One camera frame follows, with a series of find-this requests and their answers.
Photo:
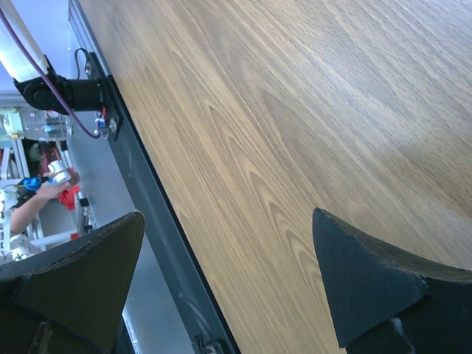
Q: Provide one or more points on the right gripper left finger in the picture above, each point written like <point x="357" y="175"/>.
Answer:
<point x="69" y="299"/>

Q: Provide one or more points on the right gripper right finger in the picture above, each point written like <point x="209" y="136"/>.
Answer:
<point x="383" y="299"/>

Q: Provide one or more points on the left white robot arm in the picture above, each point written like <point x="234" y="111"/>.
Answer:
<point x="34" y="76"/>

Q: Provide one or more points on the background person hand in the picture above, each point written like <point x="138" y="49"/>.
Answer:
<point x="49" y="191"/>

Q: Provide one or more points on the white bottle in background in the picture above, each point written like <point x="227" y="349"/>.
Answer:
<point x="58" y="173"/>

